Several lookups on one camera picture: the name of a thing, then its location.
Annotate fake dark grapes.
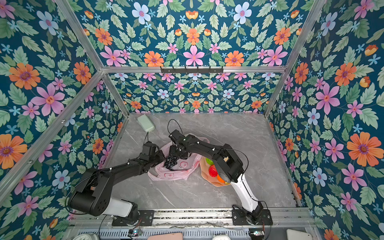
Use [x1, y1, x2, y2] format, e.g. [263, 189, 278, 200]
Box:
[164, 155, 179, 171]

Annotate fake red strawberry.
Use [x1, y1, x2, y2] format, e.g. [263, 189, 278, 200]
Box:
[209, 165, 218, 178]

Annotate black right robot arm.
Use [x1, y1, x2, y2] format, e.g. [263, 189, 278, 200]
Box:
[169, 130, 264, 225]

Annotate pink scalloped bowl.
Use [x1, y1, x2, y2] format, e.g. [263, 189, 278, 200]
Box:
[200, 157, 229, 187]

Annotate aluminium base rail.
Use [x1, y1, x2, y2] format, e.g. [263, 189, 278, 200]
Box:
[68, 207, 315, 230]

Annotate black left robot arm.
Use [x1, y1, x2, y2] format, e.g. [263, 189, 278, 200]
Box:
[68, 142, 165, 218]

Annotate fake green lime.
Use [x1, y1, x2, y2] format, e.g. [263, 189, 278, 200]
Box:
[206, 158, 214, 166]

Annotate black hook rail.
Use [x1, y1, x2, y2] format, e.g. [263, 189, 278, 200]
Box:
[160, 67, 224, 74]

